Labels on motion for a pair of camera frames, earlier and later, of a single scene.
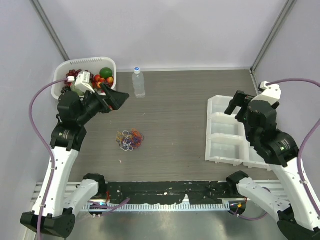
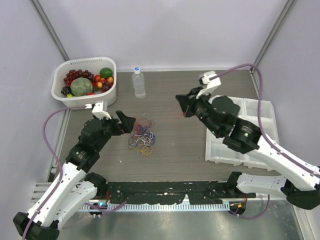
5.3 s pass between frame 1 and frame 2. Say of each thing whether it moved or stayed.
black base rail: stayed
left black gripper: moved
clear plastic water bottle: stayed
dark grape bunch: stayed
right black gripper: moved
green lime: stayed
